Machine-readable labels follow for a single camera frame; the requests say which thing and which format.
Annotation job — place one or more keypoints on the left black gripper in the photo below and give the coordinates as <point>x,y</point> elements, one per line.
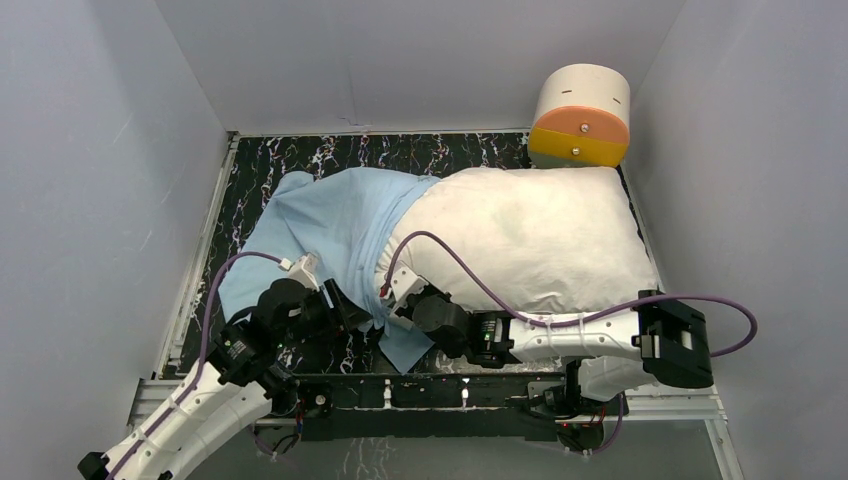
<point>338,302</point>

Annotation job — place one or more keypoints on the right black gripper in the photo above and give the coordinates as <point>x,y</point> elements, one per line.
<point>427,290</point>

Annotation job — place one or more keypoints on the light blue pillowcase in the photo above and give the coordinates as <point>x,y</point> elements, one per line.
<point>345,220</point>

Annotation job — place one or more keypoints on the white pillow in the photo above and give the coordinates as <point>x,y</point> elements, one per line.
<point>538,240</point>

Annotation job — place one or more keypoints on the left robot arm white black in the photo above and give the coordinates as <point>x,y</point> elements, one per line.
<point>238,382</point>

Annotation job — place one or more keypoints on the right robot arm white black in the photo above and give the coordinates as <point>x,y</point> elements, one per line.
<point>655,338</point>

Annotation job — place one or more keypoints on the cylindrical beige drawer box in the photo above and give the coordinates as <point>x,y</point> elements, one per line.
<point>581,119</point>

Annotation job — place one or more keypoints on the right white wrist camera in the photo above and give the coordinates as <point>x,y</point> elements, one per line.
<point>404,282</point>

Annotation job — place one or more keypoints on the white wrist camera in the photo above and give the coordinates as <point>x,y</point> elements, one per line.
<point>302,270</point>
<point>404,282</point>

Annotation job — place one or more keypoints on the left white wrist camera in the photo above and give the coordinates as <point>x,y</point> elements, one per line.
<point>302,270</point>

